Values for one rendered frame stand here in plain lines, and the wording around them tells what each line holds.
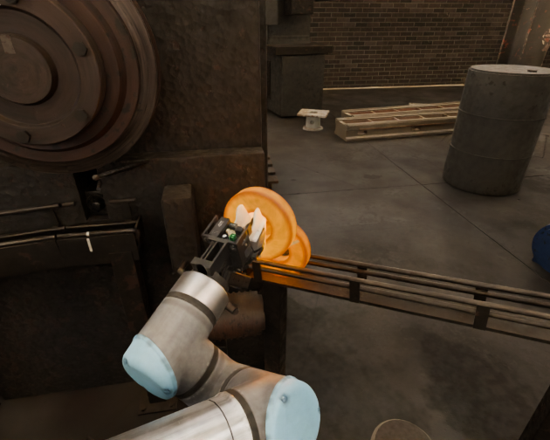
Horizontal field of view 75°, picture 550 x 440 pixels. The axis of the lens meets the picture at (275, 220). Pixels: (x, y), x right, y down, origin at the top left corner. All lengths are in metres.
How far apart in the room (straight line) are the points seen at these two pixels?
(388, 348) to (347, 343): 0.17
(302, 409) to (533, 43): 4.38
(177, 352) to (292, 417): 0.18
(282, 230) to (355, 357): 0.97
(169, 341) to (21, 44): 0.58
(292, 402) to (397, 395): 1.07
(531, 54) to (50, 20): 4.30
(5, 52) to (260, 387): 0.71
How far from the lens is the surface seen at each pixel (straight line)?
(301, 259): 0.86
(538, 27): 4.61
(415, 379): 1.59
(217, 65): 1.02
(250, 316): 1.00
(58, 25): 0.82
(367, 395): 1.50
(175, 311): 0.56
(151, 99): 0.89
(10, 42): 0.84
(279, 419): 0.47
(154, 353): 0.54
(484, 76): 3.06
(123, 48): 0.86
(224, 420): 0.45
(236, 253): 0.62
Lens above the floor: 1.20
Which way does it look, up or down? 29 degrees down
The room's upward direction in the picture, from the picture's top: straight up
